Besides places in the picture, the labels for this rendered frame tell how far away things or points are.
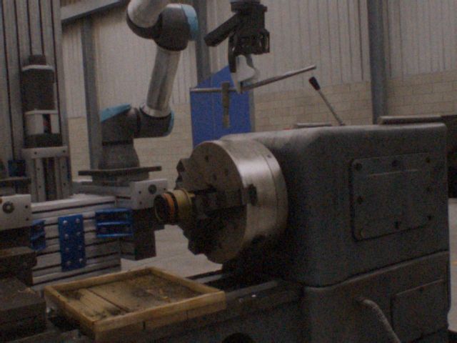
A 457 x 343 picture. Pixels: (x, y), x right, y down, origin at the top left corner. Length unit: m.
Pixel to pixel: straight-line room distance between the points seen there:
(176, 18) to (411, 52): 10.30
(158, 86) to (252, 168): 0.71
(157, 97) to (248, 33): 0.68
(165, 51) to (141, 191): 0.47
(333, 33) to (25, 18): 10.93
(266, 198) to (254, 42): 0.37
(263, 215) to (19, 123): 1.02
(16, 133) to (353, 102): 10.65
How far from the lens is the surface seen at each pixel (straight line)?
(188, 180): 1.34
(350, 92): 12.21
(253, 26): 1.31
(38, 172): 1.87
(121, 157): 1.91
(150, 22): 1.66
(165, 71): 1.83
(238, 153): 1.28
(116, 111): 1.92
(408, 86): 11.73
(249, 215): 1.23
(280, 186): 1.29
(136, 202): 1.79
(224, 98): 1.34
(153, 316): 1.11
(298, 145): 1.30
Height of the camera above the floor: 1.23
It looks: 3 degrees down
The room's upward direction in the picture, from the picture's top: 3 degrees counter-clockwise
